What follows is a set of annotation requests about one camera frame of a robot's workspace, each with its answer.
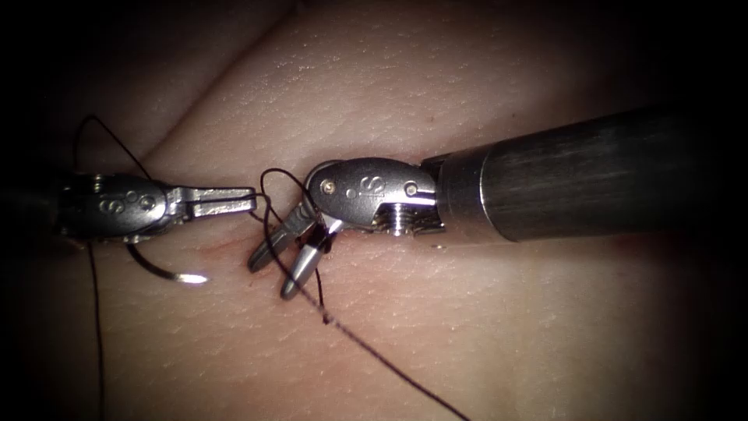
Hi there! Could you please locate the right arm needle driver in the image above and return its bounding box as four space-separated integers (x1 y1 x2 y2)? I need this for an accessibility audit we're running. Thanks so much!
303 156 446 238

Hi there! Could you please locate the left arm needle driver jaw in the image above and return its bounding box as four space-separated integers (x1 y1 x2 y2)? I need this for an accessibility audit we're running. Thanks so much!
168 185 259 207
185 195 259 221

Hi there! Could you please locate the left arm needle driver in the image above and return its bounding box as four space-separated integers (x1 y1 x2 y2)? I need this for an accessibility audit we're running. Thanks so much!
54 172 178 245

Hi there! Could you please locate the right arm needle driver jaw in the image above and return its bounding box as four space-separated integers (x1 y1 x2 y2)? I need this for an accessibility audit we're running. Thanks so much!
278 221 338 302
246 201 318 274

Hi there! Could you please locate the black thread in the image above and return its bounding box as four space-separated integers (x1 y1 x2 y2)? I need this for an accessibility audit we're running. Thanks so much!
71 114 471 421

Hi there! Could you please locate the curved steel needle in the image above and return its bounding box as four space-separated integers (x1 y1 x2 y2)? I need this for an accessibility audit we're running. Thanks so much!
125 241 210 286

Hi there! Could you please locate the tissue pad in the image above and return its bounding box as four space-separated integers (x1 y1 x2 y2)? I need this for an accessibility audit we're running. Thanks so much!
23 0 725 421

